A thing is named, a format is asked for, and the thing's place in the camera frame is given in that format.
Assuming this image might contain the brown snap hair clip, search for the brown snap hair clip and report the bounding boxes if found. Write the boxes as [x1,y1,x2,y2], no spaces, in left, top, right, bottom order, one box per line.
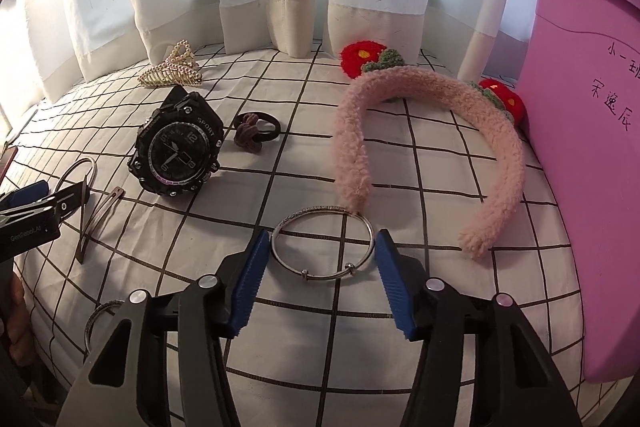
[75,187,126,264]

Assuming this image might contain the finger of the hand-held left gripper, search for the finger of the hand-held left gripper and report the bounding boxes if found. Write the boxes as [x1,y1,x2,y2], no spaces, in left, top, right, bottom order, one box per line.
[30,185,92,221]
[0,181,50,210]

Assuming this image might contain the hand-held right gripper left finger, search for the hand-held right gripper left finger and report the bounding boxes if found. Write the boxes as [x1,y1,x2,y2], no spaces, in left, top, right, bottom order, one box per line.
[55,228,271,427]

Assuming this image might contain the pink plastic bin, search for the pink plastic bin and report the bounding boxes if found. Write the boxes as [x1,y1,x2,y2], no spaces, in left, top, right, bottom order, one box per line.
[515,0,640,383]

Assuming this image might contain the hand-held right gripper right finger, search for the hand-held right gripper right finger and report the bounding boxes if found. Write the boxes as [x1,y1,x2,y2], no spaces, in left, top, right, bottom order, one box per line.
[374,228,583,427]

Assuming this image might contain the dark red flat object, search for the dark red flat object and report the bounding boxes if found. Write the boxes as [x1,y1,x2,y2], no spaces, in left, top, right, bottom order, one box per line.
[0,146,19,182]

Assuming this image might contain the pearl hair claw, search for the pearl hair claw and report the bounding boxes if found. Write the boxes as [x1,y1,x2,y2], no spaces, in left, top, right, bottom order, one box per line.
[138,39,203,88]

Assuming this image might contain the pink fluffy headband red flowers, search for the pink fluffy headband red flowers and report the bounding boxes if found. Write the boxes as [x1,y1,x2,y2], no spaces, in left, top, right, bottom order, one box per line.
[332,41,526,260]

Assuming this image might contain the brown knotted hair tie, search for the brown knotted hair tie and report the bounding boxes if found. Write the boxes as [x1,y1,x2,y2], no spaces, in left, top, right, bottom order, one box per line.
[232,111,281,154]

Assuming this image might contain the textured silver bangle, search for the textured silver bangle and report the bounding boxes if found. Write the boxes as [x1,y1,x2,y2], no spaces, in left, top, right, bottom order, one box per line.
[84,299,124,350]

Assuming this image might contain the person's left hand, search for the person's left hand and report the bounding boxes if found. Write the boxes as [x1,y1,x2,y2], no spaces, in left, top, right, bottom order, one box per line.
[0,279,34,364]

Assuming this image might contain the black sport wristwatch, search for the black sport wristwatch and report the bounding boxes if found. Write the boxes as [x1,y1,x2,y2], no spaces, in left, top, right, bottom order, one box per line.
[127,84,224,199]

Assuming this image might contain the thin metal hoop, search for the thin metal hoop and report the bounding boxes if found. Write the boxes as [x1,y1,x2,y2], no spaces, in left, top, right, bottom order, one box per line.
[54,156,98,208]

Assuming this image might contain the thin silver bangle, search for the thin silver bangle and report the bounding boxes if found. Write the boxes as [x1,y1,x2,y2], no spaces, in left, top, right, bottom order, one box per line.
[270,205,374,280]

